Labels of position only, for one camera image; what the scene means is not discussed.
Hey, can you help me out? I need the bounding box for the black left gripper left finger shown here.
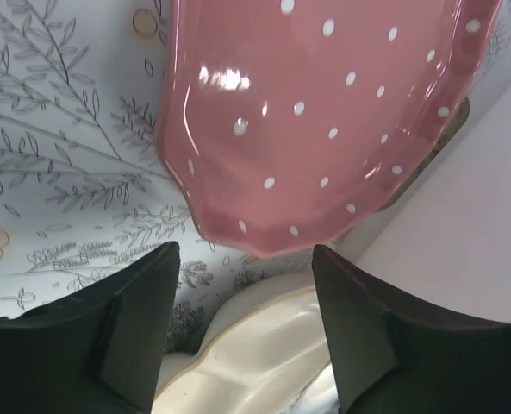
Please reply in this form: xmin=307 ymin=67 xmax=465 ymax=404
xmin=0 ymin=241 xmax=180 ymax=413

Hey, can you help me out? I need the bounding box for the pink polka dot plate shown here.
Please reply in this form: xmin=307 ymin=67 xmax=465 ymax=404
xmin=156 ymin=1 xmax=501 ymax=257

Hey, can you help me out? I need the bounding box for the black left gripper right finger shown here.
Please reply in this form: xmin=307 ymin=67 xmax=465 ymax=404
xmin=312 ymin=245 xmax=511 ymax=414

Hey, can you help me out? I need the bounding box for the floral table mat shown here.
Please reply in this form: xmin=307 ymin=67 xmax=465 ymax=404
xmin=0 ymin=1 xmax=511 ymax=353

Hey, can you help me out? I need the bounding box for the pale blue rimmed plate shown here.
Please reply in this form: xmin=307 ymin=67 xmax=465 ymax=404
xmin=279 ymin=364 xmax=340 ymax=414

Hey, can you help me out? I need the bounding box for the cream divided plate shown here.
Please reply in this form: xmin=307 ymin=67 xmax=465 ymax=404
xmin=152 ymin=273 xmax=331 ymax=413

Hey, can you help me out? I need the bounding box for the white plastic bin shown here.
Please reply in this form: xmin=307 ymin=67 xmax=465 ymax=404
xmin=339 ymin=86 xmax=511 ymax=323

